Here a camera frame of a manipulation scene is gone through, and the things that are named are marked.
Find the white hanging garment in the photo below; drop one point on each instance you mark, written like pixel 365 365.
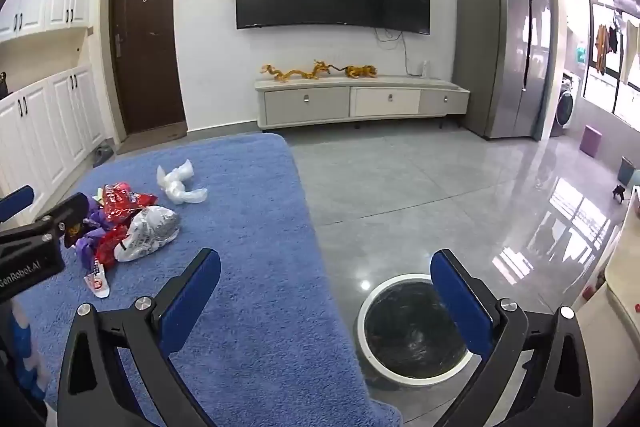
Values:
pixel 631 52

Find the white printed plastic bag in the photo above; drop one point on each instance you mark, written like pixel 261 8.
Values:
pixel 150 229

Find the white round bin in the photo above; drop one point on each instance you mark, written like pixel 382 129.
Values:
pixel 410 332

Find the dark brown door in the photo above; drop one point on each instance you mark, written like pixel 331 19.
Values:
pixel 147 47

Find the small white red packet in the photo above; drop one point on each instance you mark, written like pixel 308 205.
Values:
pixel 98 282

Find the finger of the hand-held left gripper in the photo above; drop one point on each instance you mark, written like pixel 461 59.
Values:
pixel 70 212
pixel 17 202

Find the small black toy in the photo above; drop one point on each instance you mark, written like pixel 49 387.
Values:
pixel 620 193

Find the grey refrigerator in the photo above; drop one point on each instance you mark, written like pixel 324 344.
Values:
pixel 495 52

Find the blue fluffy mat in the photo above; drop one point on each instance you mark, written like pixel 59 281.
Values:
pixel 250 232

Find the purple stool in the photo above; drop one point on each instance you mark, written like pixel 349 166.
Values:
pixel 593 141

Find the white base cabinets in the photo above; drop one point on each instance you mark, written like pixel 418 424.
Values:
pixel 55 127

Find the white TV cabinet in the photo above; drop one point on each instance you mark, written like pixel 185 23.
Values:
pixel 305 102

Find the golden tiger ornament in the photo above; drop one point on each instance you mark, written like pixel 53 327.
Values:
pixel 360 71

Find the small white bottle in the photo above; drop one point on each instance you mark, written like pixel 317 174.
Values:
pixel 425 68

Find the crumpled clear plastic bag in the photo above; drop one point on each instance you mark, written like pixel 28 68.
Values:
pixel 177 184

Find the grey slipper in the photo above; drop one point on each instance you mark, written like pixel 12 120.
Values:
pixel 103 155

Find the purple snack wrapper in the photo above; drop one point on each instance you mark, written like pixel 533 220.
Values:
pixel 95 214

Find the red snack wrapper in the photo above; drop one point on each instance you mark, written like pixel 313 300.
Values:
pixel 122 204
pixel 111 244

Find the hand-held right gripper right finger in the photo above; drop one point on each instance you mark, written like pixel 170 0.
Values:
pixel 460 302

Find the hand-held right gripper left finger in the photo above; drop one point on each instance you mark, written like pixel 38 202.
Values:
pixel 192 297

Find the golden dragon ornament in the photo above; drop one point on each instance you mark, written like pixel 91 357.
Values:
pixel 290 74

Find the cream side table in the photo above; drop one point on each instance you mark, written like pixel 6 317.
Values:
pixel 622 267

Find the teal box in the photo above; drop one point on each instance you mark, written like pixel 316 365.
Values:
pixel 629 172

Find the orange hanging garment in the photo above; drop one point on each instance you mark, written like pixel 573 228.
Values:
pixel 605 47

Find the white washing machine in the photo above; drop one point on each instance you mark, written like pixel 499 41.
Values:
pixel 565 107

